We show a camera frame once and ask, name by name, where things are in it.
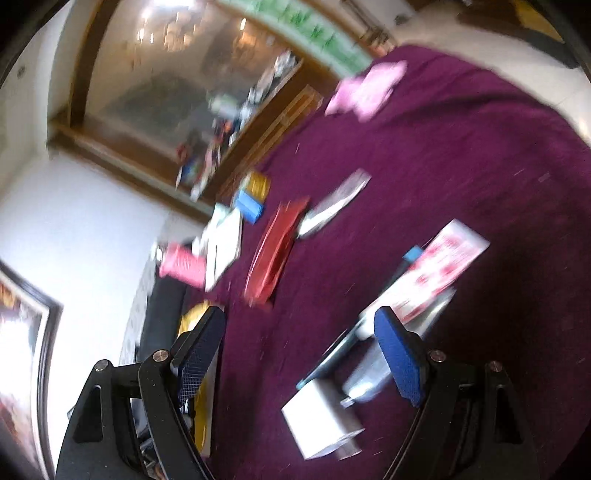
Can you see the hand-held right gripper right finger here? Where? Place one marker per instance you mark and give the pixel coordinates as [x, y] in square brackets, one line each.
[401, 360]

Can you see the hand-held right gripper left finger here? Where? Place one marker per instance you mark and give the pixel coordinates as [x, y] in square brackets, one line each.
[198, 360]

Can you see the white tray with yellow edge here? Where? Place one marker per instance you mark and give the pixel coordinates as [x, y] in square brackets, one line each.
[205, 415]

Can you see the black padded chair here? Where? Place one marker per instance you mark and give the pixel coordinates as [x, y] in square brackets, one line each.
[159, 318]

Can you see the long black bar with blue ends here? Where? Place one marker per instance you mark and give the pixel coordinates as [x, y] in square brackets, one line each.
[344, 346]

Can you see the pink cup with clear lid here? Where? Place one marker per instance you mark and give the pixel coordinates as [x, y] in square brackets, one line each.
[182, 266]

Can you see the white packet with pink print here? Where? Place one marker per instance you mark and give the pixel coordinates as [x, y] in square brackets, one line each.
[438, 272]

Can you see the white box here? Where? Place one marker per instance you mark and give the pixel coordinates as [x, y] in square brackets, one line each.
[318, 422]

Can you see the red plastic packet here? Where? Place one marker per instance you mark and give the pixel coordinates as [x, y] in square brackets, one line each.
[272, 258]

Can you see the small blue box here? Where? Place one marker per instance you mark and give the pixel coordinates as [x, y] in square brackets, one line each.
[249, 206]

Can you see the silver foil packet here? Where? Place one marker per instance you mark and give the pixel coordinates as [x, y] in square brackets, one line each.
[332, 207]

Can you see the yellow tape roll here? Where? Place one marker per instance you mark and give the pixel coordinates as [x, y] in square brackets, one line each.
[256, 184]

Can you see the pile of assorted small clutter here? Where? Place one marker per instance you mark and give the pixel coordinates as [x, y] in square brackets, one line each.
[221, 134]

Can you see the wooden cabinet with mirror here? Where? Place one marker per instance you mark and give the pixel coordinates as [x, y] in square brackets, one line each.
[138, 92]

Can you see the pink cloth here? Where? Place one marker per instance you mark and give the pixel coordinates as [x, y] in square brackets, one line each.
[364, 87]

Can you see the dark framed wall picture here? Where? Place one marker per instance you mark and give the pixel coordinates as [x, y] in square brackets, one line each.
[27, 369]

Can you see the green printed wall poster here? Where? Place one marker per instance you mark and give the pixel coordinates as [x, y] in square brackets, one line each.
[318, 34]

